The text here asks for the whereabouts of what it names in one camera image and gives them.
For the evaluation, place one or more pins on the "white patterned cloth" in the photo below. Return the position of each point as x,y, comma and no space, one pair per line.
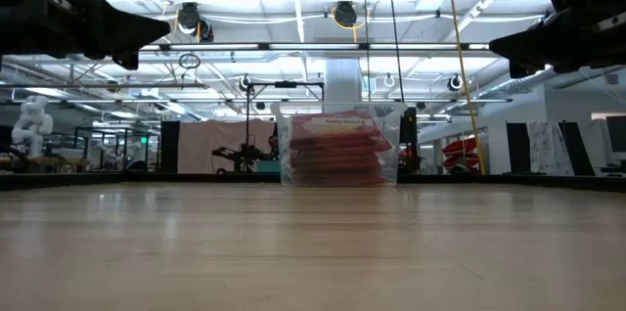
543,147

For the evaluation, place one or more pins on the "white building column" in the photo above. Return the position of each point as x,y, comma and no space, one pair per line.
342,81

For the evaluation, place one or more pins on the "silver ventilation duct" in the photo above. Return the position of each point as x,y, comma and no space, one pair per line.
513,86

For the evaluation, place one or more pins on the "dark monitor screen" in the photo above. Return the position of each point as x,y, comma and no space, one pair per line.
617,134

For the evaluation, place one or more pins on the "black upright panel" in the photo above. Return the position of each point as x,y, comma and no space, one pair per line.
518,147
169,147
577,147

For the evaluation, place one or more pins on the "white robot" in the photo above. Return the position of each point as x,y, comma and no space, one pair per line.
31,120

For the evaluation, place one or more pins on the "black workstation frame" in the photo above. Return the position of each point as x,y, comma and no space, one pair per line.
125,147

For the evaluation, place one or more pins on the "background wooden table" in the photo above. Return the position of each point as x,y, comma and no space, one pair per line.
44,160

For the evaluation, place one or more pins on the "black background robot arm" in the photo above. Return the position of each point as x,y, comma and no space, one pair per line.
239,157

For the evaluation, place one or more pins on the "clear plastic storage bin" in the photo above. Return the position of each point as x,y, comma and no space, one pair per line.
337,106

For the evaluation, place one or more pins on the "beige curtain partition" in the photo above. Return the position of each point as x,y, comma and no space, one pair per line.
220,140

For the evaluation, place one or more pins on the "black camera stand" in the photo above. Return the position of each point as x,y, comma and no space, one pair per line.
286,84

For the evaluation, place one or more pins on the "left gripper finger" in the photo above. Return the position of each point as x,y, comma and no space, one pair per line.
127,59
122,32

